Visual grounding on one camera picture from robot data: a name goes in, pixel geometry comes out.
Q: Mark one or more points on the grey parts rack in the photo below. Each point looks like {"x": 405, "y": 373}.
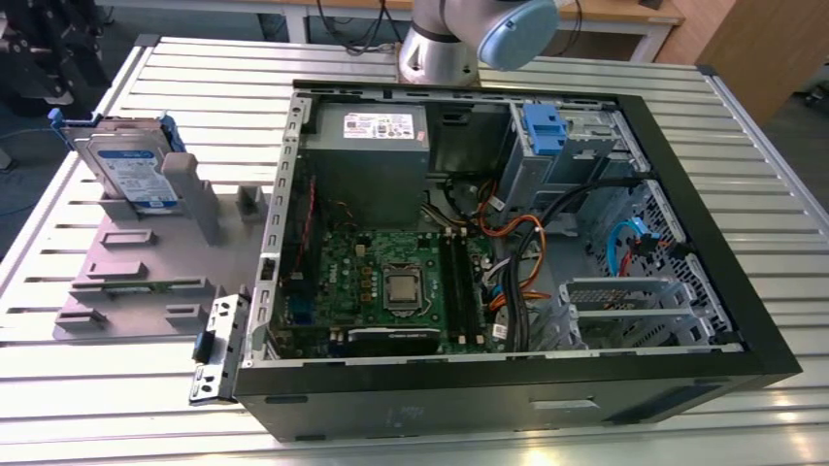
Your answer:
{"x": 175, "y": 272}

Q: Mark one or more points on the metal card retention bracket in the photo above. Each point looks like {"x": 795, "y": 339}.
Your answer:
{"x": 224, "y": 340}

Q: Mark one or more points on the wooden cabinet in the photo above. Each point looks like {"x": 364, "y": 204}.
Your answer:
{"x": 764, "y": 48}

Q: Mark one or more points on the hard disk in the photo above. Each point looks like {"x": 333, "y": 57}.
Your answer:
{"x": 133, "y": 170}

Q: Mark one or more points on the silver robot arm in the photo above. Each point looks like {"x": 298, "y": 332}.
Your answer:
{"x": 434, "y": 53}

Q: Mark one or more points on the metal disk bay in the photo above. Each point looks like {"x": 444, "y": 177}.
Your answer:
{"x": 623, "y": 289}

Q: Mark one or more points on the black case fan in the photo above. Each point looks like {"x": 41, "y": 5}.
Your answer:
{"x": 300, "y": 233}

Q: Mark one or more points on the CPU socket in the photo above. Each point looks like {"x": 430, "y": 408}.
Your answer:
{"x": 384, "y": 291}

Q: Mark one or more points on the black RAM slot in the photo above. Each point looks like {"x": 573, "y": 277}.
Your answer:
{"x": 453, "y": 281}
{"x": 470, "y": 281}

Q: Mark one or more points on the grey power supply unit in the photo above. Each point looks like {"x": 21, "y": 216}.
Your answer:
{"x": 369, "y": 184}

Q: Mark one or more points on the wooden desk white frame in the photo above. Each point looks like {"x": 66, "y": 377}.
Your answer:
{"x": 616, "y": 17}

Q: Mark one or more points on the green RAM stick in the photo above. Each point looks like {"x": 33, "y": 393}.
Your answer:
{"x": 139, "y": 289}

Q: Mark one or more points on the metal drive cage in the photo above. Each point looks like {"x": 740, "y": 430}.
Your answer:
{"x": 571, "y": 165}

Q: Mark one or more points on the black graphics card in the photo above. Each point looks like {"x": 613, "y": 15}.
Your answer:
{"x": 389, "y": 340}

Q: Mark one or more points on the green motherboard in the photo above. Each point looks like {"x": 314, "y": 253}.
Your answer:
{"x": 344, "y": 257}

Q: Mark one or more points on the blue plastic drive latch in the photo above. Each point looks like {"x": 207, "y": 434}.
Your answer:
{"x": 543, "y": 128}

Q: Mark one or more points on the black open PC case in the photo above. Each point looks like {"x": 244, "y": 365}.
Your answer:
{"x": 453, "y": 398}

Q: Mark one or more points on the black office chair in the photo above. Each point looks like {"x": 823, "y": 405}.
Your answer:
{"x": 19, "y": 109}

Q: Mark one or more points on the silver CPU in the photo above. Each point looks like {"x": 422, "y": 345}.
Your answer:
{"x": 404, "y": 289}

